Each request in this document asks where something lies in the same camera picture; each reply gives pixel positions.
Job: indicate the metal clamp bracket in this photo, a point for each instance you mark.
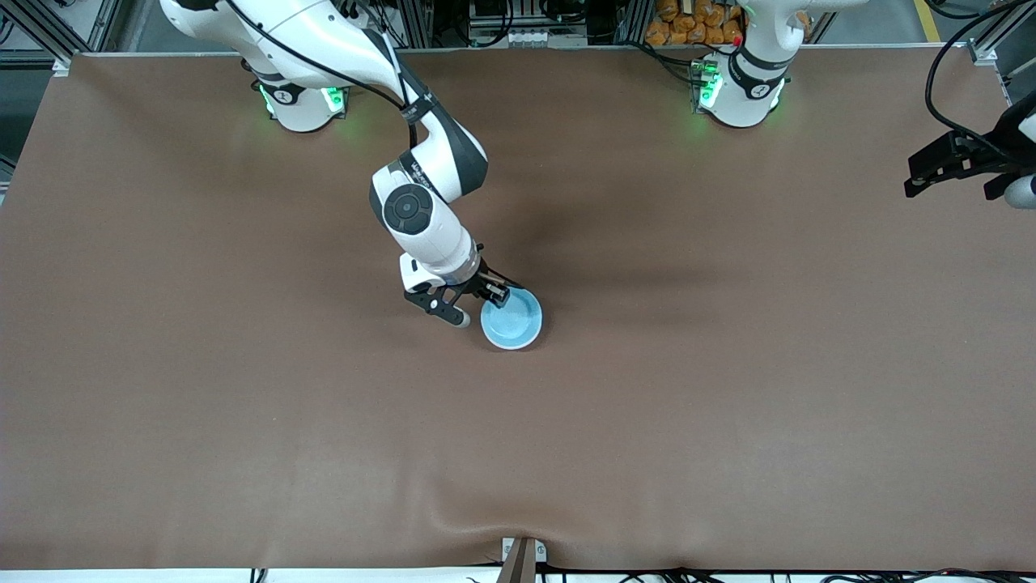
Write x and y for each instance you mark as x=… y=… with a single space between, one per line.
x=509 y=551

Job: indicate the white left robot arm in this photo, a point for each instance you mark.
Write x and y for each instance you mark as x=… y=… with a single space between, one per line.
x=749 y=89

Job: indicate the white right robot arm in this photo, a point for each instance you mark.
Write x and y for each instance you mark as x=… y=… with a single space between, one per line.
x=421 y=210

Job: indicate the orange snack bags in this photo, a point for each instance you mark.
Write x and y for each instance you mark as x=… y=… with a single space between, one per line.
x=688 y=24

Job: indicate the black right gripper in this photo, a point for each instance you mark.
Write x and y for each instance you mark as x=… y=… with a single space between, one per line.
x=481 y=281

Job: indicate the metal table corner bracket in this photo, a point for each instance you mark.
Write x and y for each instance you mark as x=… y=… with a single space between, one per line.
x=61 y=67
x=984 y=53

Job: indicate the small white power strip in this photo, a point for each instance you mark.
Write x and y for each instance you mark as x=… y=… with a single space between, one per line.
x=526 y=38

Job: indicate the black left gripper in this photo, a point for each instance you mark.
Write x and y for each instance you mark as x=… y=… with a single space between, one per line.
x=992 y=145

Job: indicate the blue bowl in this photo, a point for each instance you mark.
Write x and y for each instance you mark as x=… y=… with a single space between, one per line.
x=511 y=321

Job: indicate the black electronics box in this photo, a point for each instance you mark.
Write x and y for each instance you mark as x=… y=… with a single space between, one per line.
x=490 y=10

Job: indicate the brown camera pole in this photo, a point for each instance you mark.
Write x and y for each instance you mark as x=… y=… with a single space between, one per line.
x=518 y=567

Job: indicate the brown table cloth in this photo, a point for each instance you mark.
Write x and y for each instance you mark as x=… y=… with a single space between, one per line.
x=518 y=453

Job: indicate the power strip with black plugs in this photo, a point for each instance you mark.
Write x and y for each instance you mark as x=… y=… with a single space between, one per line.
x=348 y=12

